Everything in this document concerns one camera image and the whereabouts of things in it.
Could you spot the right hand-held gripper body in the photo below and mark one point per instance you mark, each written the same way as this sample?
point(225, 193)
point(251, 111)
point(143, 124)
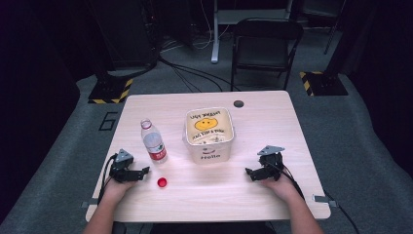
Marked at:
point(271, 165)

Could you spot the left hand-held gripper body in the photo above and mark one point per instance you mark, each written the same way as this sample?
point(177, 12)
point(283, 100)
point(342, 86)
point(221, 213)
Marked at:
point(121, 170)

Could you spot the red bottle cap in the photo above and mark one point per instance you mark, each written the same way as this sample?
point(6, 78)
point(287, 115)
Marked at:
point(162, 182)

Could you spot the clear plastic water bottle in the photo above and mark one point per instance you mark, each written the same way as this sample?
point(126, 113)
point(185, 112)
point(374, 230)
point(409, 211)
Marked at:
point(153, 143)

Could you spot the white bin with yellow face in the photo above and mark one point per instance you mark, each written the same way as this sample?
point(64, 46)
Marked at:
point(211, 149)

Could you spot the person's left hand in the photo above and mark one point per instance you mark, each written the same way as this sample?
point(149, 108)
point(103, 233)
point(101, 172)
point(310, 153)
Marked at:
point(117, 188)

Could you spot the person's right hand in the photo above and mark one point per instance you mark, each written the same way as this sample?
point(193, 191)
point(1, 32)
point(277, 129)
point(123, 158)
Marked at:
point(282, 187)

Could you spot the grey metal table clamp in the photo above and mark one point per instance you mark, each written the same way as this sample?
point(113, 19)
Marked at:
point(88, 204)
point(324, 199)

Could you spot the dark round table grommet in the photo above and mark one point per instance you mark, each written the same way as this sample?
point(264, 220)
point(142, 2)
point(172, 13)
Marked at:
point(238, 104)

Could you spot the black striped stand base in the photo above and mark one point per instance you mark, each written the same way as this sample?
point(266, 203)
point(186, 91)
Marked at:
point(324, 84)
point(108, 89)

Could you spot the black folding chair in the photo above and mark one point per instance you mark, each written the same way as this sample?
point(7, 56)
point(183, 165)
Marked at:
point(266, 31)

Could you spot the white desk frame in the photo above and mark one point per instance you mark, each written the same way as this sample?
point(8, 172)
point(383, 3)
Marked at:
point(215, 39)

